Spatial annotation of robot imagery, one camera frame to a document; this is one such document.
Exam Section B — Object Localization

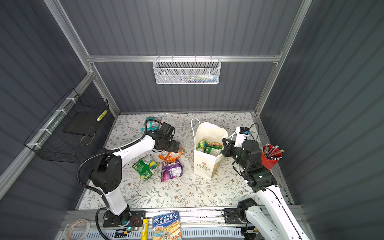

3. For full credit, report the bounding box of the blue paperback book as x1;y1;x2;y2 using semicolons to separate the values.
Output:
152;212;182;240

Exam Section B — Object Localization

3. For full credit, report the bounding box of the yellow marker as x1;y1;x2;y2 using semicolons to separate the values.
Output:
141;219;149;240

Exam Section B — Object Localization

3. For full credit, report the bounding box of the red pen cup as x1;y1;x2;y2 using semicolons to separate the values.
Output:
261;143;284;170

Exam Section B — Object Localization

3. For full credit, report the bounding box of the green snack packet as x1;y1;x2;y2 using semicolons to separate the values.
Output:
132;156;160;182
204;145;222;157

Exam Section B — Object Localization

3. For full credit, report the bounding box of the white paper bag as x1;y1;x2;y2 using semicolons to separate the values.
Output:
191;119;229;180

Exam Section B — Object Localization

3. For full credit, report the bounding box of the white wire wall basket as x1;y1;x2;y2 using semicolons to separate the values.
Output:
153;57;222;85

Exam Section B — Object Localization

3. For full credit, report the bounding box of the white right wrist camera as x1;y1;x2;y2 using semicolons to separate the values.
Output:
235;127;250;148

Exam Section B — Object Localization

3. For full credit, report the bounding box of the teal snack packet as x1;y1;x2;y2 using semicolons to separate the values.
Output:
146;117;162;131

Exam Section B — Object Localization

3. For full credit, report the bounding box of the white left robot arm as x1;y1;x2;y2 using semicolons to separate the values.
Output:
76;120;180;226

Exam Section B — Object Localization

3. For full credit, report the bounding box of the black wire side basket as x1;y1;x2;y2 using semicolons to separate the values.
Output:
24;92;111;164

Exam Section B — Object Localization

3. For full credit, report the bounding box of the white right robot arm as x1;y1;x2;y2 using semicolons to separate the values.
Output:
222;139;309;240

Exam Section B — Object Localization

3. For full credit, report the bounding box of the green Fox's candy bag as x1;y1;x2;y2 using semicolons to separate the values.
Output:
196;139;209;152

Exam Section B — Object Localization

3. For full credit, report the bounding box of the white slotted cable duct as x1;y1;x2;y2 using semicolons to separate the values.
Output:
72;227;245;240

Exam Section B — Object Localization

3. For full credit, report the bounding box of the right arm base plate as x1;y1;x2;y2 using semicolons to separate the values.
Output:
222;206;268;227

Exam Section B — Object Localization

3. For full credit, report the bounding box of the orange snack packet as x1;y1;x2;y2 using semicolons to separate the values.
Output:
158;147;185;163

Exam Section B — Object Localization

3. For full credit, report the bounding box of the purple snack packet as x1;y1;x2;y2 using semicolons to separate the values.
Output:
161;159;183;183

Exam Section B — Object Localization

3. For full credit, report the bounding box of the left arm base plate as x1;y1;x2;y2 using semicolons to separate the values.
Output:
103;210;146;228

